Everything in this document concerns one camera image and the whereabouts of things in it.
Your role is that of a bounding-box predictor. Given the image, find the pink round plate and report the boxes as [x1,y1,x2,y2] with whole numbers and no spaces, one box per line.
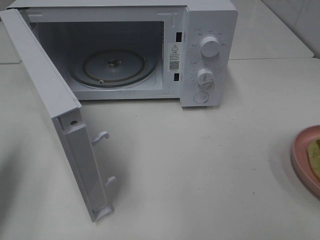
[290,125,320,199]

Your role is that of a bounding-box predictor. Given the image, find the white microwave oven body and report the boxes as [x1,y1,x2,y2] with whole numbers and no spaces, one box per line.
[6,0,238,107]

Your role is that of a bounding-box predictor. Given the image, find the white warning label sticker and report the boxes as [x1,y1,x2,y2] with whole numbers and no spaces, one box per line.
[167,42,182,72]

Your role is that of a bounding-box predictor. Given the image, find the upper white power knob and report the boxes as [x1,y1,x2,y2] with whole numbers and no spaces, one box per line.
[199,35,221,58]

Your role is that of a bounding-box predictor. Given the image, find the white timer knob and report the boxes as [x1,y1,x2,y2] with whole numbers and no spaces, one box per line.
[196,68,215,86]

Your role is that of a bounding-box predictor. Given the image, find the green lettuce leaf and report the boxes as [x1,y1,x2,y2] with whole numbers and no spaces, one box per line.
[307,138,320,178]

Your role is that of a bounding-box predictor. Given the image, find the white microwave door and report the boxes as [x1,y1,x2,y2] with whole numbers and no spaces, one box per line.
[0,9,116,222]

